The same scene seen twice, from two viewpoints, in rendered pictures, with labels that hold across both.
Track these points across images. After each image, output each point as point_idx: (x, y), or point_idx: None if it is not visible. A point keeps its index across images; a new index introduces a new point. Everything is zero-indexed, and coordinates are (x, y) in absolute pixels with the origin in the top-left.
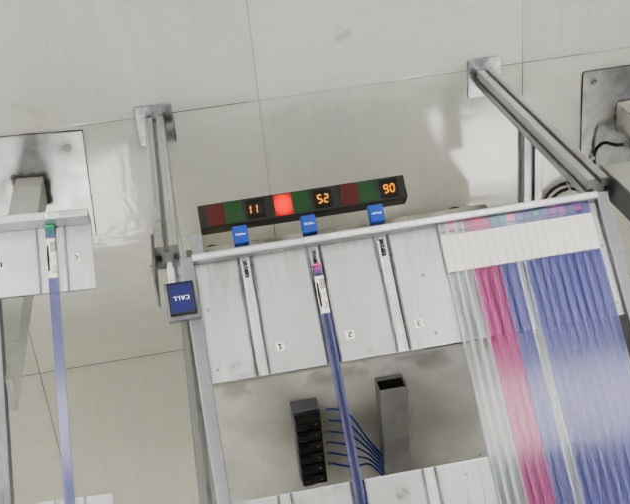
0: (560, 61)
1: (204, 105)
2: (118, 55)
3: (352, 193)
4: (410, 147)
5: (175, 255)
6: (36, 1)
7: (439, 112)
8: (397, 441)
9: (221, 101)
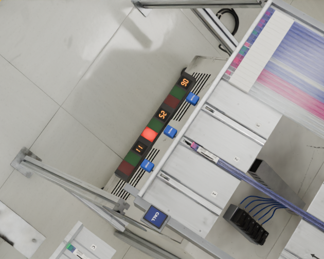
0: None
1: (39, 132)
2: None
3: (172, 99)
4: (142, 62)
5: (123, 203)
6: None
7: (140, 35)
8: (280, 186)
9: (45, 123)
